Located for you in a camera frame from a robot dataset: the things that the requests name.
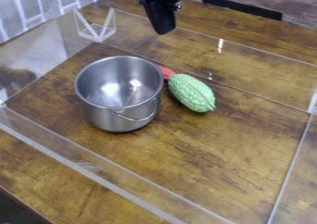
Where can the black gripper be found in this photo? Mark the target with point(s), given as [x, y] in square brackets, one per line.
[159, 11]

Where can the clear acrylic enclosure wall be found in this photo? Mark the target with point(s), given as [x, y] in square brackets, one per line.
[193, 168]

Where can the clear acrylic corner bracket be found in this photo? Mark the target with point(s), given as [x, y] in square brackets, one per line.
[94, 31]

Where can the stainless steel pot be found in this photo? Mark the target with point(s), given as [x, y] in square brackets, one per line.
[119, 90]

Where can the green bitter gourd toy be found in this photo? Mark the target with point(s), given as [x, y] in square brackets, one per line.
[191, 93]

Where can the black wall strip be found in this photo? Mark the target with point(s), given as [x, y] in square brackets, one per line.
[253, 10]

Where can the pink spoon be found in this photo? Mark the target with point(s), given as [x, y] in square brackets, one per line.
[166, 72]

